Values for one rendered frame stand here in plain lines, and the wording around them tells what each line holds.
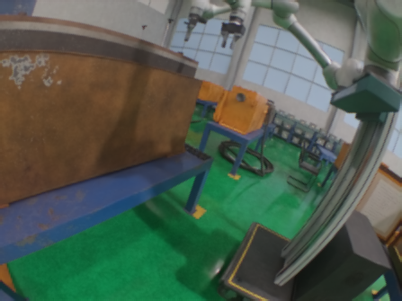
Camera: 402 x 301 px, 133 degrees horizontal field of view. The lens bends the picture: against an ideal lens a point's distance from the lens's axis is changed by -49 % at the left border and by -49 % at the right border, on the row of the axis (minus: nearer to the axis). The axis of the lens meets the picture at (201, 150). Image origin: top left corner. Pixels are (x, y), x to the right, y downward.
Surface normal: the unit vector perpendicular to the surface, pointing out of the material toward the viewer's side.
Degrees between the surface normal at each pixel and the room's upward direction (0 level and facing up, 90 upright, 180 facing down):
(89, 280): 0
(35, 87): 90
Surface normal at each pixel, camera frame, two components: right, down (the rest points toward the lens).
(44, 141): 0.80, 0.43
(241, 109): -0.49, 0.18
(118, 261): 0.29, -0.89
